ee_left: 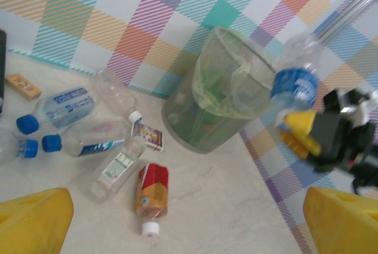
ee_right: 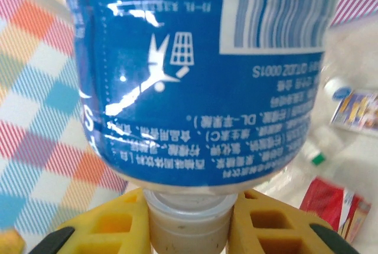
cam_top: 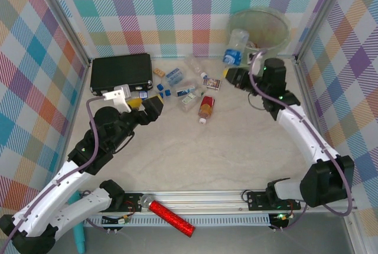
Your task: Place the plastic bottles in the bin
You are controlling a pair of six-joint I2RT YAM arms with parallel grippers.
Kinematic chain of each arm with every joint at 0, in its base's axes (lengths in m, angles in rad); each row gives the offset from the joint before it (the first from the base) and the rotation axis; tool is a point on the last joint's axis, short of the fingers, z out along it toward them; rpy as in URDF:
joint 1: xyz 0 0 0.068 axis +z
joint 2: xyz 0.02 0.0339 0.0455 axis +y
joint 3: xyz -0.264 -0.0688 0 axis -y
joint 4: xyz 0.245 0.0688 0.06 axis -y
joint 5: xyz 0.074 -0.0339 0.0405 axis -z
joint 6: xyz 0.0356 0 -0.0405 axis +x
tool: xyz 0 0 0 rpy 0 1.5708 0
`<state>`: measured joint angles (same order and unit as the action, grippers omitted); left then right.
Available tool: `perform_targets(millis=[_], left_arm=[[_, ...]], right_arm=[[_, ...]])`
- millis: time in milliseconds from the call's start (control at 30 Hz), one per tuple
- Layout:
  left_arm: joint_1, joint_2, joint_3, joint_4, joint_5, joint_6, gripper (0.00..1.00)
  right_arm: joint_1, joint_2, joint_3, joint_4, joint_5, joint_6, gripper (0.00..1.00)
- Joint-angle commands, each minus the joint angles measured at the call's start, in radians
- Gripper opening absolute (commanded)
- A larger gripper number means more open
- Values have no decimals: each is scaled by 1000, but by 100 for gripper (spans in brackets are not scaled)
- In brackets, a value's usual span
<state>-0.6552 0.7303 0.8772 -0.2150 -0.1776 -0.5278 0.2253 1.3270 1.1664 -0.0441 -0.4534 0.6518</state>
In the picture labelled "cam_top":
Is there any clear bottle blue barcode label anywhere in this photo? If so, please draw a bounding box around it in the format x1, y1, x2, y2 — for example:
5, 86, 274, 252
125, 87, 167, 103

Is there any Pocari Sweat bottle white cap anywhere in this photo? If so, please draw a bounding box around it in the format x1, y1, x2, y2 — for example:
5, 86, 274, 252
223, 28, 250, 67

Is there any clear bottle blue wave label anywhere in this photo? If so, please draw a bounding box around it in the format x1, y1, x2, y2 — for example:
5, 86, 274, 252
165, 83, 198, 99

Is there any small bottle green white label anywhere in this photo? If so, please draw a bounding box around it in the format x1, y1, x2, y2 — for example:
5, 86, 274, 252
179, 87, 208, 112

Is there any clear bottle light blue label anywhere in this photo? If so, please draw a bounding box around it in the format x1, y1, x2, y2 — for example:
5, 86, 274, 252
157, 67, 186, 90

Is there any small printed card box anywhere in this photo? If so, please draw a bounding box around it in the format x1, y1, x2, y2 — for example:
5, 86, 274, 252
202, 77, 222, 90

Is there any black hard case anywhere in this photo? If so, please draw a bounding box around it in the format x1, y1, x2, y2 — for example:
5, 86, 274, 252
90, 53, 154, 97

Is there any red glitter tube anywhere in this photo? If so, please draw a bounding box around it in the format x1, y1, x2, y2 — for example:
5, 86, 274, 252
148, 200, 197, 239

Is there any teal plastic pen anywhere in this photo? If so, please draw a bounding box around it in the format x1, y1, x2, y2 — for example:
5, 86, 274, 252
70, 191, 87, 253

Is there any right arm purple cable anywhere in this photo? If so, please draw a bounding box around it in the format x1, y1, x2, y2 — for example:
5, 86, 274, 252
249, 49, 355, 216

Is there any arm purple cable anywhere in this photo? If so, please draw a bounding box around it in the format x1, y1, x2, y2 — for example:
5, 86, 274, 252
249, 49, 355, 216
0, 96, 107, 250

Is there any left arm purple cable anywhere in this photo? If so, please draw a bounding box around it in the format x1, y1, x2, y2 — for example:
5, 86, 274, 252
0, 96, 107, 250

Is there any aluminium frame post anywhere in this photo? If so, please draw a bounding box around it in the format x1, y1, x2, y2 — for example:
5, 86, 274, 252
34, 0, 92, 67
292, 0, 351, 63

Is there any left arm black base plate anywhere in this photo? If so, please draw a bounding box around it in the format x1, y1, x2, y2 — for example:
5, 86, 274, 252
119, 191, 148, 212

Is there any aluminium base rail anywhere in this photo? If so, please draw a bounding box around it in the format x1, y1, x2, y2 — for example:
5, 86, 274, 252
79, 190, 358, 212

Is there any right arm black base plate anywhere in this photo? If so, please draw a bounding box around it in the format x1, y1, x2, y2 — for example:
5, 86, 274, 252
246, 190, 302, 211

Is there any white slotted cable duct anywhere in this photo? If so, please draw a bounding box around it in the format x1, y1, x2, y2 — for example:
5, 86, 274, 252
84, 214, 272, 227

